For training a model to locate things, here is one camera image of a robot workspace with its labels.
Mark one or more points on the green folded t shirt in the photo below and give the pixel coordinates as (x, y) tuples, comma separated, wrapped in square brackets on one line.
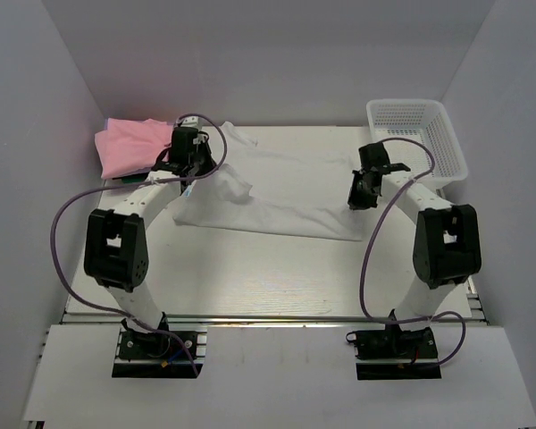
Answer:
[(132, 179)]

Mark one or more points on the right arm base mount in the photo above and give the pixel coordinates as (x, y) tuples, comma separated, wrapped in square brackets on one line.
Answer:
[(395, 355)]

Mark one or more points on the pink folded t shirt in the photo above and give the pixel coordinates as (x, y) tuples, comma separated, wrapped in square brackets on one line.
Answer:
[(125, 147)]

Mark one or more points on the white t shirt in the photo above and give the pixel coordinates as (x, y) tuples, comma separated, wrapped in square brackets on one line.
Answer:
[(261, 190)]

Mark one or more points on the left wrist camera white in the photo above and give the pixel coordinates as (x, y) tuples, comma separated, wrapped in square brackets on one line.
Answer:
[(191, 121)]

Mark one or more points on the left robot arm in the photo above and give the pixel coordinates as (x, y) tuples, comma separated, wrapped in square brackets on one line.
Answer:
[(116, 251)]

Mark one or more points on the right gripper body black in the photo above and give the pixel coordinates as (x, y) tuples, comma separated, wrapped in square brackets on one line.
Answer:
[(360, 196)]

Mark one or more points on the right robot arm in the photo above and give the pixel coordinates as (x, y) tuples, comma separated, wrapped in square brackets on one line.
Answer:
[(446, 249)]

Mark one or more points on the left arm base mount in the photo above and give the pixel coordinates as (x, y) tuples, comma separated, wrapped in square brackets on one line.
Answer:
[(153, 356)]

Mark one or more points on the white plastic basket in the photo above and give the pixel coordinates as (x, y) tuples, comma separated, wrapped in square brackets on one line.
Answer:
[(418, 131)]

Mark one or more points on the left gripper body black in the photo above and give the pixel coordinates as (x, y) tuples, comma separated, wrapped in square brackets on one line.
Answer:
[(202, 161)]

